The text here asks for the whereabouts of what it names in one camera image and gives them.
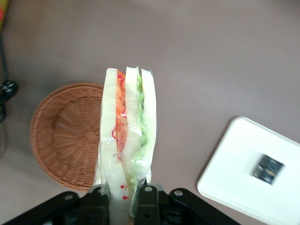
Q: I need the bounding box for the triangle sandwich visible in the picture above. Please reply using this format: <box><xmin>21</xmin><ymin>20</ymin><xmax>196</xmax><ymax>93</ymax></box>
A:
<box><xmin>93</xmin><ymin>66</ymin><xmax>158</xmax><ymax>225</ymax></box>

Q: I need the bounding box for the small black card box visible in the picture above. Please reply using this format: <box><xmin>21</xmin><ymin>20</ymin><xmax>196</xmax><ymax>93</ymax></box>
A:
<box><xmin>252</xmin><ymin>153</ymin><xmax>286</xmax><ymax>187</ymax></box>

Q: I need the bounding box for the round brown wicker basket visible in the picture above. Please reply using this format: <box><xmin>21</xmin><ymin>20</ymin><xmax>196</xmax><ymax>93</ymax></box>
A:
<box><xmin>30</xmin><ymin>82</ymin><xmax>105</xmax><ymax>193</ymax></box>

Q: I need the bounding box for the cream plastic tray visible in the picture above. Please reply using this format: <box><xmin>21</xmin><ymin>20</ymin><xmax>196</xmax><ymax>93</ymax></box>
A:
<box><xmin>196</xmin><ymin>116</ymin><xmax>300</xmax><ymax>225</ymax></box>

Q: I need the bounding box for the yellow emergency stop control box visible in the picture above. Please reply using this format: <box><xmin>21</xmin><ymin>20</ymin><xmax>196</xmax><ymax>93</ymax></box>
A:
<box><xmin>0</xmin><ymin>0</ymin><xmax>10</xmax><ymax>32</ymax></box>

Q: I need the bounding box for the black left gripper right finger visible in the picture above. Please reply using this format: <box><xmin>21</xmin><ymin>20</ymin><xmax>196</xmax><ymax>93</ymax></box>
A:
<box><xmin>135</xmin><ymin>184</ymin><xmax>161</xmax><ymax>225</ymax></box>

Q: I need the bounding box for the black power plug cable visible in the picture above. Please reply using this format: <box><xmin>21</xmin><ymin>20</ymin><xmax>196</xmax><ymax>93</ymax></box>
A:
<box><xmin>0</xmin><ymin>35</ymin><xmax>19</xmax><ymax>124</ymax></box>

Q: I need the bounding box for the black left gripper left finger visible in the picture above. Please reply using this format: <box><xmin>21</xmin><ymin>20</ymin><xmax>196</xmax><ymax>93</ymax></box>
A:
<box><xmin>79</xmin><ymin>184</ymin><xmax>111</xmax><ymax>225</ymax></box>

